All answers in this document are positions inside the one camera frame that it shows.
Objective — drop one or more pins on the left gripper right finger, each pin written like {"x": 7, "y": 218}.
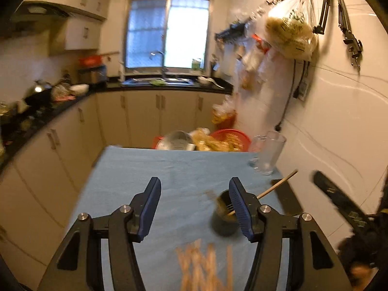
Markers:
{"x": 312, "y": 262}

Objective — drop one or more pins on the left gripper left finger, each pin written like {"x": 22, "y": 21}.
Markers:
{"x": 77, "y": 263}

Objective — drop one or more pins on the wooden chopstick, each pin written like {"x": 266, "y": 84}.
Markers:
{"x": 230, "y": 274}
{"x": 184, "y": 260}
{"x": 213, "y": 282}
{"x": 198, "y": 281}
{"x": 273, "y": 186}

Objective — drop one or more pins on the kitchen window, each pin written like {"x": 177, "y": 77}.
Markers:
{"x": 166, "y": 34}

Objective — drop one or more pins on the black utensil holder cup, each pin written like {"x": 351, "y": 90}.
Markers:
{"x": 223, "y": 221}

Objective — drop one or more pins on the clear glass mug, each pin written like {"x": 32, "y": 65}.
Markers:
{"x": 266, "y": 150}

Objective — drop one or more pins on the blue table cloth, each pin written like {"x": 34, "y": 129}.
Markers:
{"x": 185, "y": 207}

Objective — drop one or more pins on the red plastic basin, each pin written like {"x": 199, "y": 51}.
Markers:
{"x": 238, "y": 141}

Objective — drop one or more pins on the steel steamer pot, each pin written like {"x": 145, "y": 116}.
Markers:
{"x": 176, "y": 140}

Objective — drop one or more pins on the yellow plastic bag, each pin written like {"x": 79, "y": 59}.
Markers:
{"x": 205, "y": 142}

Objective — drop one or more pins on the black wok with lid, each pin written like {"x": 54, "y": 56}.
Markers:
{"x": 39, "y": 94}

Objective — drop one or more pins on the white bowl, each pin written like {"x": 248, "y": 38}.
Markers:
{"x": 79, "y": 89}

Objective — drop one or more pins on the silver toaster appliance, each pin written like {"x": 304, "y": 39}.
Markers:
{"x": 92, "y": 75}

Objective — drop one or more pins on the red bowl on appliance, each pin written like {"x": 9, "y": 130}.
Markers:
{"x": 91, "y": 61}

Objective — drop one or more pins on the plastic bag with noodles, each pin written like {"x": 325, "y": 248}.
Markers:
{"x": 289, "y": 29}

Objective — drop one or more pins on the green detergent bottle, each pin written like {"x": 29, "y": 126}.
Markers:
{"x": 196, "y": 64}

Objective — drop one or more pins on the black range hood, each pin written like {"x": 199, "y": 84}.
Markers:
{"x": 36, "y": 17}

